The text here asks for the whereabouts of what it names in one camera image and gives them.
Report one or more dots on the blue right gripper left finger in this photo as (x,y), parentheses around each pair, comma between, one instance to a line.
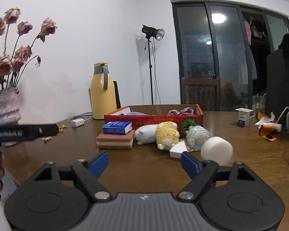
(98,164)

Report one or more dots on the white cylinder sponge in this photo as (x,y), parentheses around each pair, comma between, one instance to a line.
(218,150)

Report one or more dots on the yellow thermos jug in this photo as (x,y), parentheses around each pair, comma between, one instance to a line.
(103,97)

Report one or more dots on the blue tissue pack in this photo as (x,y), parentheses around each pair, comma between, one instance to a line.
(117,127)

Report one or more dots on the glass vase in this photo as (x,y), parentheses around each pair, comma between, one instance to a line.
(259,102)

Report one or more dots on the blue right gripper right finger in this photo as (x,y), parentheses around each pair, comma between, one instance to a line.
(191,165)

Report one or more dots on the white charger with cable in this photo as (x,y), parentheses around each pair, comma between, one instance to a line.
(79,120)

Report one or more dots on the purple satin scrunchie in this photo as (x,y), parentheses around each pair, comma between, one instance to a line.
(173,113)
(187,111)

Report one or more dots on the pink layered sponge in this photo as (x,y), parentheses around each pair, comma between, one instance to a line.
(108,141)

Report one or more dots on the red cardboard box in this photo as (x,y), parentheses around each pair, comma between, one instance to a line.
(155,114)

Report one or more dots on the lavender knitted cloth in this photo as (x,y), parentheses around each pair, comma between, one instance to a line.
(133,113)

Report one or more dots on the black monitor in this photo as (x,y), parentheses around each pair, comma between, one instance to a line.
(277,94)

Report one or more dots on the pink fallen petal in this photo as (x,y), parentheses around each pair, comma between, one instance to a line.
(45,139)

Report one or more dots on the green pumpkin toy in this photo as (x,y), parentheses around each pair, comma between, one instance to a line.
(186,123)

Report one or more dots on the pink ceramic vase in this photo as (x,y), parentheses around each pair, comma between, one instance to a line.
(9,109)

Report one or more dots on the clear bubble wrap ball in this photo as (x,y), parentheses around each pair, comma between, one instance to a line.
(196,136)

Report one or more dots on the small white blue carton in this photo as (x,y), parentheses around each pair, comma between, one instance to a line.
(244,116)

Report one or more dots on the dried pink roses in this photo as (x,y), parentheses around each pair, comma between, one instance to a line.
(13,65)

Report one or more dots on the yellow white plush toy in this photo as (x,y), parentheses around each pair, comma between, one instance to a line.
(165,135)

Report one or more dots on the dark wooden chair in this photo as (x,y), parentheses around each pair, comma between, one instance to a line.
(202,91)

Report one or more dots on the white wedge sponge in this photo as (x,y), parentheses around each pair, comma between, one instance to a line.
(178,149)

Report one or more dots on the yellow petal crumbs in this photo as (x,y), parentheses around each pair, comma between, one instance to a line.
(61,128)

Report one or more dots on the orange white object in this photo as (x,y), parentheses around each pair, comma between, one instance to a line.
(267,125)

